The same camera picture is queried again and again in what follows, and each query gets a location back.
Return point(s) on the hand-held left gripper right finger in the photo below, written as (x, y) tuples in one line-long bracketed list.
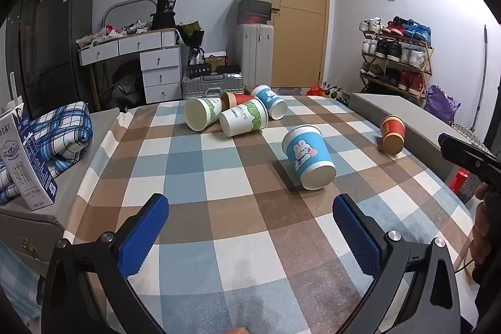
[(358, 238)]

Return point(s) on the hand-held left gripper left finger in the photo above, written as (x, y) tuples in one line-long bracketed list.
[(144, 238)]

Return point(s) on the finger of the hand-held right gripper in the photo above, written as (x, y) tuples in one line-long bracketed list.
[(467, 158)]

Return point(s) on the blue bunny paper cup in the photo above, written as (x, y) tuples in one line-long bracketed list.
[(270, 101), (307, 158)]

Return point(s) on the red orange paper cup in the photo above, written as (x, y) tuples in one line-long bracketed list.
[(392, 136)]

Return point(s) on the white green paper cup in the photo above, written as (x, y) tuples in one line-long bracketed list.
[(242, 118), (200, 113)]

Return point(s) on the person's right hand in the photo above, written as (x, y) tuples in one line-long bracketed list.
[(480, 236)]

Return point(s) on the person's left hand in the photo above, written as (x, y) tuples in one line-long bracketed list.
[(237, 331)]

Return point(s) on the red container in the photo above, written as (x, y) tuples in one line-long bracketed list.
[(460, 179)]

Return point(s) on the purple plastic bag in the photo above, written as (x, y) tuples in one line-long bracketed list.
[(440, 104)]

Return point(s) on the grey storage box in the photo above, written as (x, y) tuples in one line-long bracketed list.
[(415, 122), (58, 201)]

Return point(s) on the black thin pole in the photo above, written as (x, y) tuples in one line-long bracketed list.
[(482, 75)]

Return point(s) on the checked tablecloth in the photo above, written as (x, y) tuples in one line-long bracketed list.
[(250, 208)]

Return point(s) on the wooden shoe rack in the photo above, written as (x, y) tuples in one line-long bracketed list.
[(395, 62)]

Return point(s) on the shoe rack with shoes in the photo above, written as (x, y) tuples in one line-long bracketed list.
[(395, 52)]

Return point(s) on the blue plaid blanket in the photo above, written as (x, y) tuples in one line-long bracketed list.
[(58, 140)]

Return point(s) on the blue white milk carton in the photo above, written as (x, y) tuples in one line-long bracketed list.
[(25, 162)]

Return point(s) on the red yellow toy pile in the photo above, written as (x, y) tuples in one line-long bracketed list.
[(327, 90)]

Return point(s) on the silver suitcase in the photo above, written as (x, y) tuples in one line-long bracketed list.
[(211, 86)]

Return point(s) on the white desk with drawers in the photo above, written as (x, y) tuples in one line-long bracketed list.
[(137, 62)]

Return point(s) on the black flat box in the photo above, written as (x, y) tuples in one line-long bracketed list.
[(203, 70)]

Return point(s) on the black wrapped flower bouquet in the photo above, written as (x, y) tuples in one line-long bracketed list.
[(191, 36)]

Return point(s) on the desk clutter pile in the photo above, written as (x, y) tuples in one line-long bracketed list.
[(113, 30)]

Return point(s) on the white cabinet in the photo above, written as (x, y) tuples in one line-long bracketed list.
[(256, 54)]

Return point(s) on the dark grey refrigerator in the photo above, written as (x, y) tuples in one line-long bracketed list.
[(51, 48)]

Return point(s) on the wooden door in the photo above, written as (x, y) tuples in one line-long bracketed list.
[(297, 9)]

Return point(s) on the black paper bag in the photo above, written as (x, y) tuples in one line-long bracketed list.
[(166, 11)]

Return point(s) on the grey chair backrest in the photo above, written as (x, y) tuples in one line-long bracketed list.
[(125, 3)]

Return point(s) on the stack of shoe boxes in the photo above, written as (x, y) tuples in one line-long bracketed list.
[(254, 7)]

